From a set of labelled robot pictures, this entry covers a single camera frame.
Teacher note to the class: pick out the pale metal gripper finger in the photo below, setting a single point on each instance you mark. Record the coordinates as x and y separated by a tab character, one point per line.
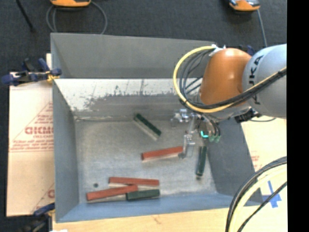
185	147
191	149

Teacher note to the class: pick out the dark green flat block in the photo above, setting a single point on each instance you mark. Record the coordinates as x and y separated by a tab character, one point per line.
147	126
201	162
143	194

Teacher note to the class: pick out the red-brown flat block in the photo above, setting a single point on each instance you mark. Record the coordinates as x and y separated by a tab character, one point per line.
135	181
161	152
109	193

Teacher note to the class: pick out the grey metal bin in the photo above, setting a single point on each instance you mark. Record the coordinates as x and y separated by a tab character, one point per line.
116	149

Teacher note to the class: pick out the brown cardboard board, red print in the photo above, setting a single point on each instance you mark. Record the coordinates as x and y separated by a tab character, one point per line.
30	158

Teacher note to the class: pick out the black cylinder on white bracket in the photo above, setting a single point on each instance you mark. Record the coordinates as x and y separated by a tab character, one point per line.
245	116

